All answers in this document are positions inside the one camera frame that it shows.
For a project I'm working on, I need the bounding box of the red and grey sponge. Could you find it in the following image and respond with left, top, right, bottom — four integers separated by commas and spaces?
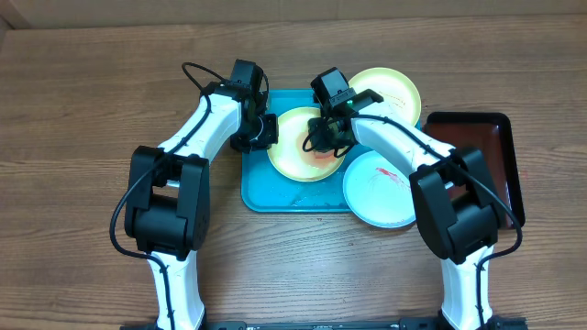
312, 150, 334, 160

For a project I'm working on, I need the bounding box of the yellow-green plate with ketchup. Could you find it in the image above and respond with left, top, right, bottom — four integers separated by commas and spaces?
268, 106, 345, 182

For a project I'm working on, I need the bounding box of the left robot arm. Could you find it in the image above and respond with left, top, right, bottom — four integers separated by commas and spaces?
114, 60, 278, 329

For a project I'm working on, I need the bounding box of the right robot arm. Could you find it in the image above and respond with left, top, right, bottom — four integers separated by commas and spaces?
303, 67, 504, 329

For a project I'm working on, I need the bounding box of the teal plastic tray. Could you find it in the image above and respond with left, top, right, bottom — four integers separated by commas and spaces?
241, 89, 370, 213

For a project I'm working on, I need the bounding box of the dark red rectangular tray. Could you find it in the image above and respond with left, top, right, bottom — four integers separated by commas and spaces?
424, 112, 526, 225

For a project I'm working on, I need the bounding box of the light blue plate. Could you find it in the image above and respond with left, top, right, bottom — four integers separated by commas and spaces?
343, 151, 415, 228

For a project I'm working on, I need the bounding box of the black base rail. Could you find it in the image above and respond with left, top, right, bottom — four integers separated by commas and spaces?
120, 316, 528, 330

